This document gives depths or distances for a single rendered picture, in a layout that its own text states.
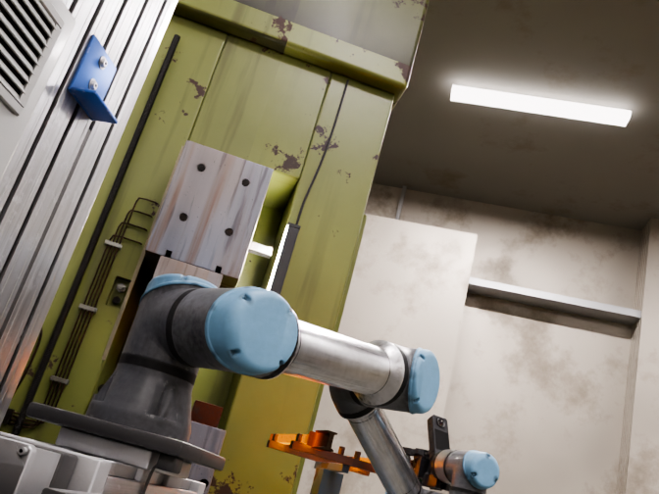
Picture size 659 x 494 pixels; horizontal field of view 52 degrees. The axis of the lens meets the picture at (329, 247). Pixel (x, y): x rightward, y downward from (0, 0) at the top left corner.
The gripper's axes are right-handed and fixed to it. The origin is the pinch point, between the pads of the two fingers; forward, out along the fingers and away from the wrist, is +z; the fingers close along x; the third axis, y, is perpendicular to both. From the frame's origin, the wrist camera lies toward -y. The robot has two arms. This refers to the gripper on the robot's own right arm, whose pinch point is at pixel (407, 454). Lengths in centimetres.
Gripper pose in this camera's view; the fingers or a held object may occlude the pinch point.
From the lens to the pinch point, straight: 182.5
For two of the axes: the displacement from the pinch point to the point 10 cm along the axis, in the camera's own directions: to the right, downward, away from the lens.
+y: -2.5, 9.0, -3.5
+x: 8.9, 3.5, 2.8
